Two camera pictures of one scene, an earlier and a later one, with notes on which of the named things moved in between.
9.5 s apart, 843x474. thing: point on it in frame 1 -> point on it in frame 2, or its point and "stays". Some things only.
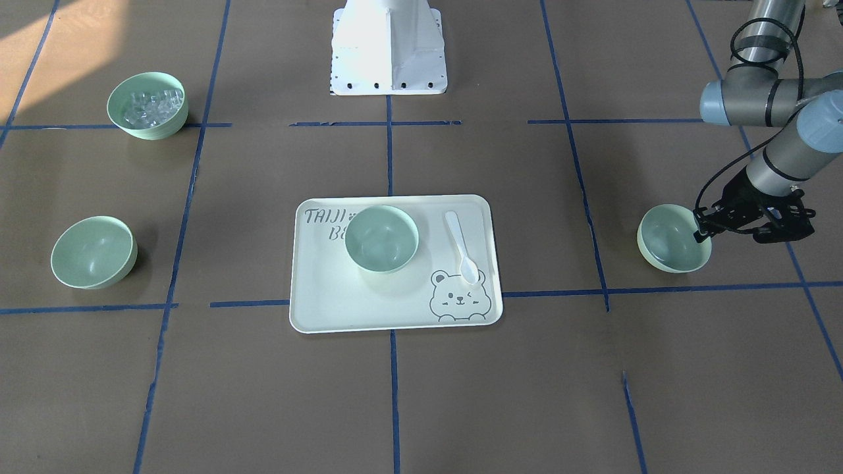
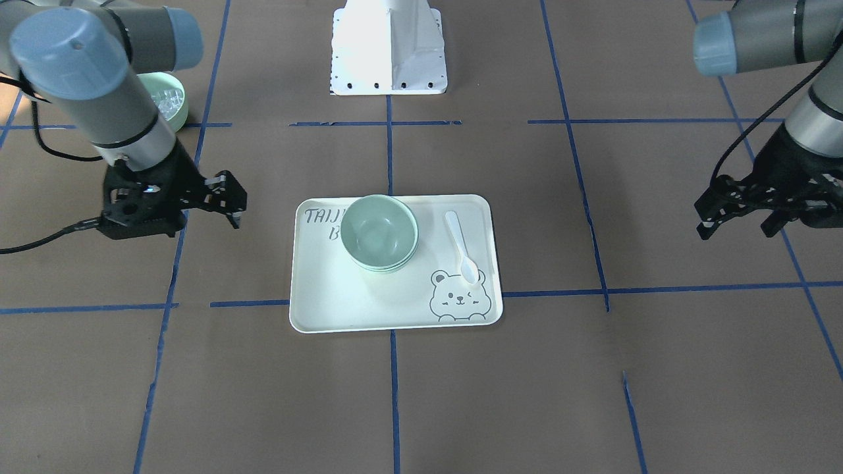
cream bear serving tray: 331,293 stays
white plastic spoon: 469,271 stays
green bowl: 666,239 -> 379,232
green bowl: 94,252 -> 380,239
